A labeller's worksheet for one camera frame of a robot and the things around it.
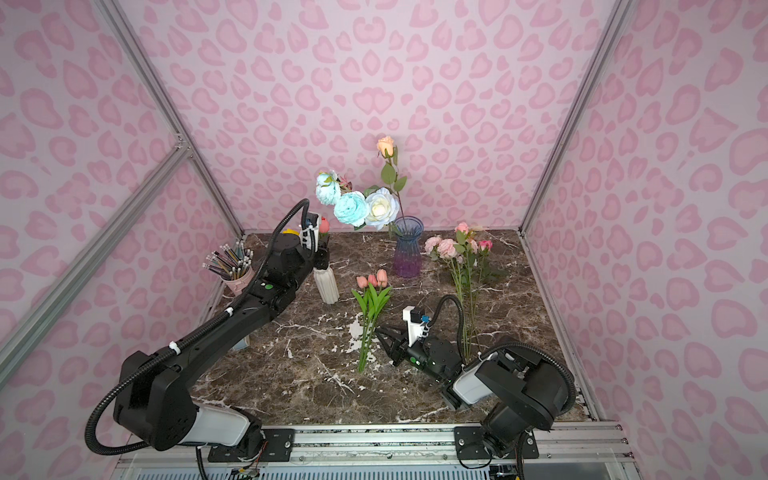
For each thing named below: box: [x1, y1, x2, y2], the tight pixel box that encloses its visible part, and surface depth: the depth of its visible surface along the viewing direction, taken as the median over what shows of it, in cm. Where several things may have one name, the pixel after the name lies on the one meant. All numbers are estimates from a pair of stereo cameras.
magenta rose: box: [478, 240, 493, 285], surface depth 112 cm
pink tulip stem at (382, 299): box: [375, 286, 393, 319], surface depth 99 cm
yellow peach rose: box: [377, 136, 407, 232], surface depth 88 cm
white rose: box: [365, 187, 400, 231], surface depth 67 cm
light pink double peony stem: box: [459, 237, 479, 301], surface depth 106 cm
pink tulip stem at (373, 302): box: [365, 282, 382, 337], surface depth 98 cm
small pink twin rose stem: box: [425, 236, 464, 312], surface depth 106 cm
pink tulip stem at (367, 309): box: [352, 283, 377, 372], surface depth 97 cm
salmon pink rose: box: [454, 222, 472, 360], surface depth 105 cm
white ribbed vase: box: [313, 264, 340, 304], surface depth 94 cm
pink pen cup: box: [221, 266, 255, 296], surface depth 95 cm
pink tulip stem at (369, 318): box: [358, 294, 385, 373], surface depth 97 cm
